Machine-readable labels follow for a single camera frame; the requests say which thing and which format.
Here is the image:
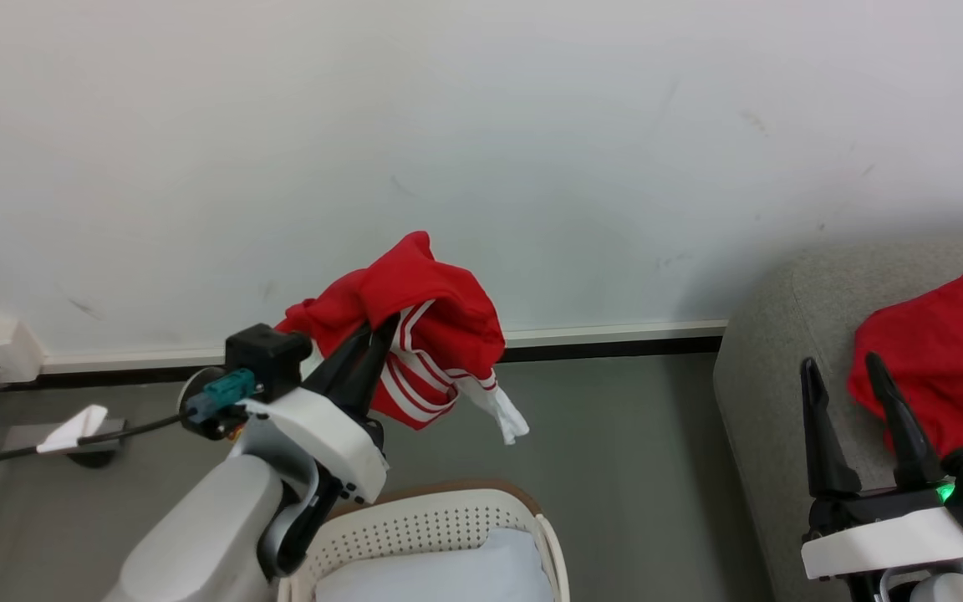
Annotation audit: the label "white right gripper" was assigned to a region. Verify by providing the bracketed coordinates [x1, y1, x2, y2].
[799, 352, 963, 582]

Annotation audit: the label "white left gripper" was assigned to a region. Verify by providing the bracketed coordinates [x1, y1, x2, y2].
[235, 313, 402, 506]

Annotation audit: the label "red garment with white trim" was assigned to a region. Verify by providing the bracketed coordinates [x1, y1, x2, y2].
[848, 272, 963, 462]

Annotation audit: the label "red shorts with white stripes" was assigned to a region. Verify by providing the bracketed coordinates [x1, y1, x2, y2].
[275, 232, 531, 446]

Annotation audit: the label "grey fabric sofa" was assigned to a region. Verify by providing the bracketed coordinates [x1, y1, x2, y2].
[713, 237, 963, 602]

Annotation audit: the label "white cloth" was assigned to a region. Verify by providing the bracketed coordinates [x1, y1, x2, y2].
[314, 528, 556, 602]

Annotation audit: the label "white perforated laundry basket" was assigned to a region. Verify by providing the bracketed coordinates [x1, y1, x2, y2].
[277, 479, 571, 602]

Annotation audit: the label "teal cable connector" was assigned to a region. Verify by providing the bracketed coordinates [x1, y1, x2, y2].
[187, 368, 258, 421]

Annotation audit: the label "white cable tag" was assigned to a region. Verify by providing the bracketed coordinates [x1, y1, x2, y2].
[36, 405, 110, 456]

